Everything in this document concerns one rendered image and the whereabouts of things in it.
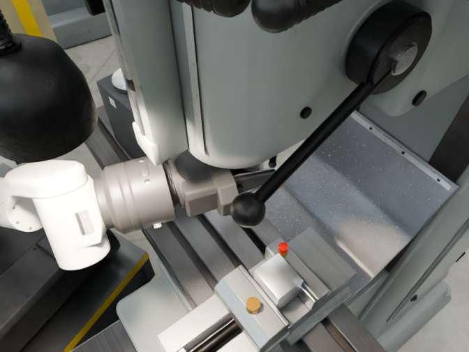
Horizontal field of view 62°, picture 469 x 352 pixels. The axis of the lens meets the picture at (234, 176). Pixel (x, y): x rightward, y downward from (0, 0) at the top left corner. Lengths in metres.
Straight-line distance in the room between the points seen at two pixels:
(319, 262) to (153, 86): 0.51
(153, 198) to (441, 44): 0.33
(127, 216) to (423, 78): 0.35
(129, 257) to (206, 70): 1.18
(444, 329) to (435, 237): 0.99
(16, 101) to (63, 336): 1.18
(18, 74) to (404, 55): 0.26
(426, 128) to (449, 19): 0.42
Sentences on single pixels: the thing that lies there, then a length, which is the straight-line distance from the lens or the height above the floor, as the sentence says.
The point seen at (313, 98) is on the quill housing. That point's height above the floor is 1.42.
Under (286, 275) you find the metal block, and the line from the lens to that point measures 0.64.
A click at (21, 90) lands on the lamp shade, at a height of 1.50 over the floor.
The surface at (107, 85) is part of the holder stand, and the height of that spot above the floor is 1.10.
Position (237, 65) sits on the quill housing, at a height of 1.47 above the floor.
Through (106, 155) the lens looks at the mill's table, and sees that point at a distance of 1.02.
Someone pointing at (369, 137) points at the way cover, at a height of 1.05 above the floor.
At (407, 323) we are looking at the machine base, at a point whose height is 0.20.
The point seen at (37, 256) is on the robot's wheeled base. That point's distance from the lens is 1.31.
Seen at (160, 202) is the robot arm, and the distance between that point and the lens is 0.47.
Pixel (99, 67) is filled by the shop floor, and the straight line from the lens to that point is 2.95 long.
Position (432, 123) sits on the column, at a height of 1.15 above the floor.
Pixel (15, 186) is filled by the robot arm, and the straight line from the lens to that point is 0.51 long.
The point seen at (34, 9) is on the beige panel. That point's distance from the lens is 2.22.
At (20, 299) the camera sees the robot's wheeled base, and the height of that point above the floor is 0.59.
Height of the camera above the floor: 1.64
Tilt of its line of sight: 51 degrees down
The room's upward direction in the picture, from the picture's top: straight up
